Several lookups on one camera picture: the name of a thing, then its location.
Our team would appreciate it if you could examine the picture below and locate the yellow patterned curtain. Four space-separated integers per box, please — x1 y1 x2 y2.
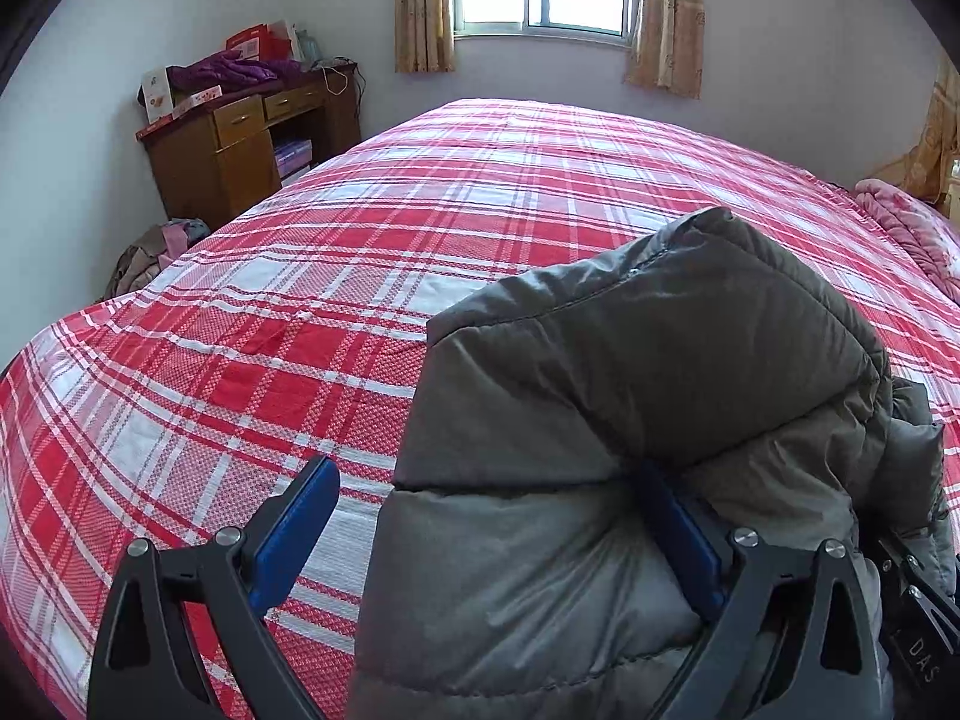
898 52 960 203

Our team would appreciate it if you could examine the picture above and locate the bed with red plaid sheet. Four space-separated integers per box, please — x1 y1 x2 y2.
0 97 960 720

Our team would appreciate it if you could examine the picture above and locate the pink blanket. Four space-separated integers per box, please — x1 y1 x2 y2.
855 178 960 287

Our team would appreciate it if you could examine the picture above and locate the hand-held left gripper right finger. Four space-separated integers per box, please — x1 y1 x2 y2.
637 461 886 720

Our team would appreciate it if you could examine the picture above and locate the grey down jacket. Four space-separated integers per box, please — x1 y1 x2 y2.
349 206 957 720

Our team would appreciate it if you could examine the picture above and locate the brown wooden desk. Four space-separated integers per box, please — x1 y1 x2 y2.
135 64 365 230

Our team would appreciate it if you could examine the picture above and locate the pile of clothes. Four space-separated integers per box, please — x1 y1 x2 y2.
105 219 211 301

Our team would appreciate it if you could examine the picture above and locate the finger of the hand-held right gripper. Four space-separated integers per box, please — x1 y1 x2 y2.
874 531 960 620

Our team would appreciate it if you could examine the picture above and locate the white printed box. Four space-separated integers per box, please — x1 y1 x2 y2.
139 67 175 125

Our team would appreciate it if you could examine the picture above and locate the flat red and white box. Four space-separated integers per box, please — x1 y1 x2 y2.
135 86 227 141

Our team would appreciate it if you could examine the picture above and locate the purple cloth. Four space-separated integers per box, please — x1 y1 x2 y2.
166 51 305 95

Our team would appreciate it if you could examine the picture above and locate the beige patterned curtain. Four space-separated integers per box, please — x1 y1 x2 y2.
625 0 704 100
395 0 456 74

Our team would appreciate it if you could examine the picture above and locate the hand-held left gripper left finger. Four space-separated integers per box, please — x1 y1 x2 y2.
86 454 342 720

